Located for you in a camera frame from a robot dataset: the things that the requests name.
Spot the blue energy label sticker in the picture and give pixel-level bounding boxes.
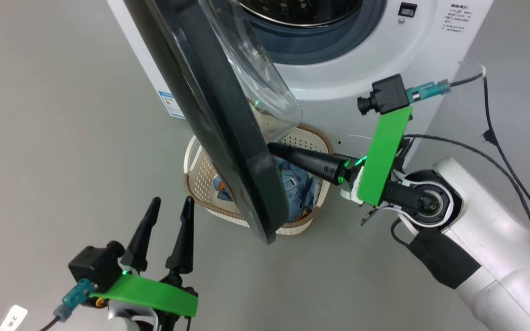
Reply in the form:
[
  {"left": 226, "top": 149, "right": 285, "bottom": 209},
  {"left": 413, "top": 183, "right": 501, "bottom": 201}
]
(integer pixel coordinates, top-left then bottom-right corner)
[{"left": 158, "top": 91, "right": 186, "bottom": 119}]

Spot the green left camera bracket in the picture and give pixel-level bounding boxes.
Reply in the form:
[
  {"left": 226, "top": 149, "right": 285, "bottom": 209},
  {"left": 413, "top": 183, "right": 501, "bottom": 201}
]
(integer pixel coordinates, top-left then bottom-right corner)
[{"left": 91, "top": 274, "right": 199, "bottom": 318}]

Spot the black glass washing machine door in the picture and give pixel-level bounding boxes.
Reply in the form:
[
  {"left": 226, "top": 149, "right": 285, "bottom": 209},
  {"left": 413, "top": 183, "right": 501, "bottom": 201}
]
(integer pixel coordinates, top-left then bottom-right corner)
[{"left": 124, "top": 0, "right": 302, "bottom": 245}]

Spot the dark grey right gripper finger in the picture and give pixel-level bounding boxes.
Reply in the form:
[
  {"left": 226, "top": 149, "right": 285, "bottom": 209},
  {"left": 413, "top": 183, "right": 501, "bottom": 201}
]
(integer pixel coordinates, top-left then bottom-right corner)
[{"left": 267, "top": 143, "right": 349, "bottom": 185}]

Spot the blue bear print garment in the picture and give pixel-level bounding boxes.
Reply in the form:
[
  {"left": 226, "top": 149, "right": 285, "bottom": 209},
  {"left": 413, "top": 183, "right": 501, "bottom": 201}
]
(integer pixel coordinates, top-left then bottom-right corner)
[{"left": 213, "top": 156, "right": 321, "bottom": 222}]

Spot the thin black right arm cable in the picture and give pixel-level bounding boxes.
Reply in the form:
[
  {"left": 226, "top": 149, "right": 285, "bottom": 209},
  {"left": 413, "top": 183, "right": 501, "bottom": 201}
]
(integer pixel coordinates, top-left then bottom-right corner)
[{"left": 401, "top": 133, "right": 530, "bottom": 256}]

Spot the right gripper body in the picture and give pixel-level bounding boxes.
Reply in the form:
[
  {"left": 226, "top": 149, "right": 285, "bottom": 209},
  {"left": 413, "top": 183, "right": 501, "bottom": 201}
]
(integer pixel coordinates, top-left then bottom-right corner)
[{"left": 340, "top": 156, "right": 368, "bottom": 201}]

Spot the white cable tag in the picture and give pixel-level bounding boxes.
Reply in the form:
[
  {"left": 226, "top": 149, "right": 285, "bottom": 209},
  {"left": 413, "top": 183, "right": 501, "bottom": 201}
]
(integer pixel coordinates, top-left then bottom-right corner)
[{"left": 0, "top": 305, "right": 29, "bottom": 331}]

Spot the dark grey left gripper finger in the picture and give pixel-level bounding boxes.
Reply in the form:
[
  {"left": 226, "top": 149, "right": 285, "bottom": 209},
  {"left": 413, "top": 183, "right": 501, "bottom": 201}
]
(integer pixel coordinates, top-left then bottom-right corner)
[
  {"left": 166, "top": 196, "right": 195, "bottom": 275},
  {"left": 121, "top": 197, "right": 161, "bottom": 273}
]

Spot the teal camera connector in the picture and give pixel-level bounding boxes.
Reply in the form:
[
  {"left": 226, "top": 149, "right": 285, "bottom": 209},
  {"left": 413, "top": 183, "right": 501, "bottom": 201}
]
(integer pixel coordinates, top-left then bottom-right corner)
[
  {"left": 53, "top": 278, "right": 95, "bottom": 322},
  {"left": 408, "top": 79, "right": 452, "bottom": 102}
]

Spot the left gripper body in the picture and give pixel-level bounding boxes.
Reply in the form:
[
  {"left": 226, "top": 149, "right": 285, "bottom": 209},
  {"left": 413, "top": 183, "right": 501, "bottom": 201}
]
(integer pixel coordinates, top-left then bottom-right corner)
[{"left": 161, "top": 271, "right": 199, "bottom": 297}]

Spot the teal left camera connector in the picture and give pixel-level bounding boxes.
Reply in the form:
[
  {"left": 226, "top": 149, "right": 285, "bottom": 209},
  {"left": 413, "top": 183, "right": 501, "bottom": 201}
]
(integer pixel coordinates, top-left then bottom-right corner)
[{"left": 53, "top": 278, "right": 95, "bottom": 322}]

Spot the white front-load washing machine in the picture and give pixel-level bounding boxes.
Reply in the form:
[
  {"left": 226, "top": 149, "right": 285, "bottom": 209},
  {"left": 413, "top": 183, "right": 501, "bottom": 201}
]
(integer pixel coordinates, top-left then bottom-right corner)
[{"left": 106, "top": 0, "right": 494, "bottom": 184}]

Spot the cream perforated laundry basket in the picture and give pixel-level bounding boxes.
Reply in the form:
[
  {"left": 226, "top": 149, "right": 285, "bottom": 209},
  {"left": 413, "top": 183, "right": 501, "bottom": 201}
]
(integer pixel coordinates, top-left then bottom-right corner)
[{"left": 184, "top": 123, "right": 334, "bottom": 236}]

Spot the black right camera cable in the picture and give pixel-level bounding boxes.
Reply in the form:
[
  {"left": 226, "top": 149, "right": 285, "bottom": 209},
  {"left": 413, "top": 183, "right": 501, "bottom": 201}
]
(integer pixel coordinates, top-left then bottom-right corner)
[{"left": 449, "top": 62, "right": 530, "bottom": 244}]

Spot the teal right camera connector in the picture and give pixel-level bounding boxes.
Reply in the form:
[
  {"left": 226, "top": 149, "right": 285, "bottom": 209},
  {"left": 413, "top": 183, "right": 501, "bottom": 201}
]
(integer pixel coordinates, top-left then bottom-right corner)
[{"left": 408, "top": 79, "right": 452, "bottom": 102}]

